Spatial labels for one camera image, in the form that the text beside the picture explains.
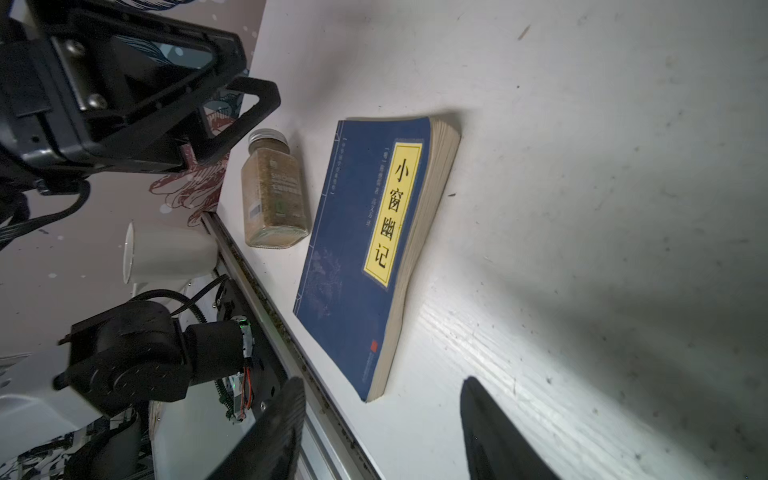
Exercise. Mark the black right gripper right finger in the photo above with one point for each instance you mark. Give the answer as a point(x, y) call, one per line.
point(495, 448)

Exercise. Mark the white cup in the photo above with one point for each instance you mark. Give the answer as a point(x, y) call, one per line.
point(158, 253)

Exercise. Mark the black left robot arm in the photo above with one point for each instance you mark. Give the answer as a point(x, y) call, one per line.
point(138, 351)

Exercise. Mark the spice jar brown contents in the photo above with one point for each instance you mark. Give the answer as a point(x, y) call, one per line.
point(274, 208)

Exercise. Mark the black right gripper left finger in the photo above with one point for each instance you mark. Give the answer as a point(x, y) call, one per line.
point(270, 449)

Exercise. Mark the blue book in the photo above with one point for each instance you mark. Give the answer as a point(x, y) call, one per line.
point(383, 185)

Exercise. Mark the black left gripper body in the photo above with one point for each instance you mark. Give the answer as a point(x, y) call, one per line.
point(45, 143)

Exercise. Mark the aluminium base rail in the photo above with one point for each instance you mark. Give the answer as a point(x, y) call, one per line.
point(330, 448)

